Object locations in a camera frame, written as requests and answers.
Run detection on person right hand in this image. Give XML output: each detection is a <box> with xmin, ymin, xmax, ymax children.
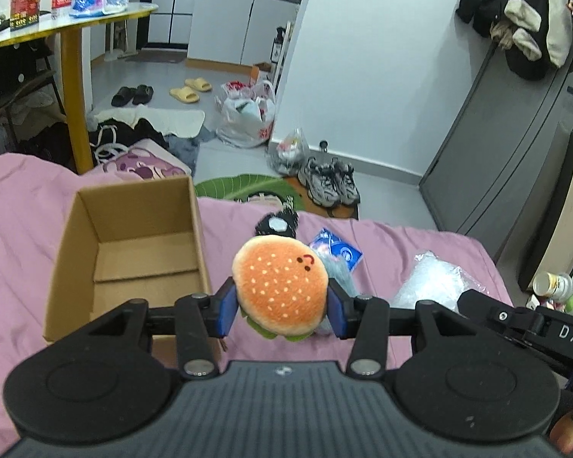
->
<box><xmin>550</xmin><ymin>411</ymin><xmax>573</xmax><ymax>455</ymax></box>

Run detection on white medicine bottle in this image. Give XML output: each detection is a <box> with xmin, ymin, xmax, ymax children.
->
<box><xmin>532</xmin><ymin>272</ymin><xmax>573</xmax><ymax>304</ymax></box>

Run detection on yellow slipper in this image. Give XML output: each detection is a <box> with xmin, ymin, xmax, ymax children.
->
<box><xmin>185</xmin><ymin>77</ymin><xmax>212</xmax><ymax>92</ymax></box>
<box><xmin>170</xmin><ymin>86</ymin><xmax>199</xmax><ymax>105</ymax></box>

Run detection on hanging black white jacket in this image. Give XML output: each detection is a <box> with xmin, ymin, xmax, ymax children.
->
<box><xmin>455</xmin><ymin>0</ymin><xmax>573</xmax><ymax>82</ymax></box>

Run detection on grey sneaker left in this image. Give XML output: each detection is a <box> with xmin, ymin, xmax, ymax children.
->
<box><xmin>297</xmin><ymin>157</ymin><xmax>340</xmax><ymax>209</ymax></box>

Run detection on grey sneaker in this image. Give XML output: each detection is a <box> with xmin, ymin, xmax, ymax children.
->
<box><xmin>297</xmin><ymin>157</ymin><xmax>340</xmax><ymax>209</ymax></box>
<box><xmin>332</xmin><ymin>158</ymin><xmax>360</xmax><ymax>207</ymax></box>

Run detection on grey wardrobe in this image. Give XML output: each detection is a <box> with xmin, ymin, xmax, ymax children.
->
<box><xmin>420</xmin><ymin>47</ymin><xmax>573</xmax><ymax>258</ymax></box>

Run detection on black slipper left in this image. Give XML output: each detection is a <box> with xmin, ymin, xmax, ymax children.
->
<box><xmin>110</xmin><ymin>87</ymin><xmax>136</xmax><ymax>108</ymax></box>

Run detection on black slipper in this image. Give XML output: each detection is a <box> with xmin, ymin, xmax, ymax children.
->
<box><xmin>110</xmin><ymin>87</ymin><xmax>136</xmax><ymax>108</ymax></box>
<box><xmin>132</xmin><ymin>85</ymin><xmax>154</xmax><ymax>105</ymax></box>

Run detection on clear bubble wrap bag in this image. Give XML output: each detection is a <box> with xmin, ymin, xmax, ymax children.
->
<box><xmin>390</xmin><ymin>251</ymin><xmax>486</xmax><ymax>312</ymax></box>

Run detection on blue tissue pack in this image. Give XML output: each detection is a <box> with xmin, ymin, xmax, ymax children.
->
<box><xmin>309</xmin><ymin>229</ymin><xmax>363</xmax><ymax>272</ymax></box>

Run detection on black fuzzy patch white centre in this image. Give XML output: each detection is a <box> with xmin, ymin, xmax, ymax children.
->
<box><xmin>256</xmin><ymin>209</ymin><xmax>299</xmax><ymax>239</ymax></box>

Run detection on white floor mat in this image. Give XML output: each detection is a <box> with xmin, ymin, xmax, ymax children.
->
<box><xmin>87</xmin><ymin>105</ymin><xmax>206</xmax><ymax>139</ymax></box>

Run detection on pink bear cushion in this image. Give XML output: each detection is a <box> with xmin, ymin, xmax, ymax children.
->
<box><xmin>97</xmin><ymin>140</ymin><xmax>191</xmax><ymax>180</ymax></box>

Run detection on small clear trash bag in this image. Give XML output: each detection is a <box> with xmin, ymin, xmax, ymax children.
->
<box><xmin>268</xmin><ymin>128</ymin><xmax>309</xmax><ymax>177</ymax></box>

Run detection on grey plush toy pink ears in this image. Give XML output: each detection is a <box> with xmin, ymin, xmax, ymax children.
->
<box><xmin>309</xmin><ymin>242</ymin><xmax>359</xmax><ymax>337</ymax></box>

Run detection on red snack package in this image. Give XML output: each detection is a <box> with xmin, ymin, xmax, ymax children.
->
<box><xmin>9</xmin><ymin>0</ymin><xmax>41</xmax><ymax>30</ymax></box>

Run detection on black clothes pile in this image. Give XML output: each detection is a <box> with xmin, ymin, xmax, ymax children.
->
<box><xmin>89</xmin><ymin>118</ymin><xmax>168</xmax><ymax>166</ymax></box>

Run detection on grey sneaker right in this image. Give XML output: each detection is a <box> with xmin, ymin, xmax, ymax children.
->
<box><xmin>332</xmin><ymin>158</ymin><xmax>360</xmax><ymax>207</ymax></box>

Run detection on round table yellow leg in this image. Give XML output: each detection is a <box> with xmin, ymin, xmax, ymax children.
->
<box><xmin>0</xmin><ymin>2</ymin><xmax>158</xmax><ymax>174</ymax></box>

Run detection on green leaf cartoon rug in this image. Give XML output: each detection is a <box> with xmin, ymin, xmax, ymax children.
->
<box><xmin>195</xmin><ymin>174</ymin><xmax>359</xmax><ymax>219</ymax></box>

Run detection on yellow slipper far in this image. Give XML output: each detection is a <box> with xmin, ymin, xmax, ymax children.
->
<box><xmin>185</xmin><ymin>77</ymin><xmax>212</xmax><ymax>92</ymax></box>

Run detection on black polka dot bag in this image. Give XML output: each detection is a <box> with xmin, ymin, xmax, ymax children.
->
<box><xmin>0</xmin><ymin>39</ymin><xmax>52</xmax><ymax>96</ymax></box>

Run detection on white kitchen cabinet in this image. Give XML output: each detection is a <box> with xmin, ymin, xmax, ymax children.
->
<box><xmin>187</xmin><ymin>0</ymin><xmax>300</xmax><ymax>66</ymax></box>

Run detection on brown cardboard box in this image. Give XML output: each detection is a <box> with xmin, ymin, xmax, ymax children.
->
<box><xmin>43</xmin><ymin>176</ymin><xmax>213</xmax><ymax>343</ymax></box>

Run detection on yellow slipper near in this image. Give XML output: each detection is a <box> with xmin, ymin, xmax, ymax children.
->
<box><xmin>170</xmin><ymin>86</ymin><xmax>199</xmax><ymax>105</ymax></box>

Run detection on hamburger plush toy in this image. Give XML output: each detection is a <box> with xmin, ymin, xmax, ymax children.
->
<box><xmin>231</xmin><ymin>236</ymin><xmax>329</xmax><ymax>342</ymax></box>

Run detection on white plastic shopping bag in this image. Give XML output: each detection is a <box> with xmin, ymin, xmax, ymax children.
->
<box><xmin>215</xmin><ymin>80</ymin><xmax>276</xmax><ymax>149</ymax></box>

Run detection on blue plastic bag on table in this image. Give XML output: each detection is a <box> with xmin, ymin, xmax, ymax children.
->
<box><xmin>69</xmin><ymin>0</ymin><xmax>129</xmax><ymax>18</ymax></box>

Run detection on black slipper right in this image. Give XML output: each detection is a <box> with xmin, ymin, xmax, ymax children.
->
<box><xmin>132</xmin><ymin>85</ymin><xmax>154</xmax><ymax>105</ymax></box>

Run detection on grey blue cloth on floor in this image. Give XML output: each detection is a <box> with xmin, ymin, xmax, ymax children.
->
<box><xmin>164</xmin><ymin>126</ymin><xmax>216</xmax><ymax>176</ymax></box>

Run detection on black framed sliding door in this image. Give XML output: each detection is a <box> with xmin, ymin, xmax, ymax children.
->
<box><xmin>136</xmin><ymin>0</ymin><xmax>194</xmax><ymax>50</ymax></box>

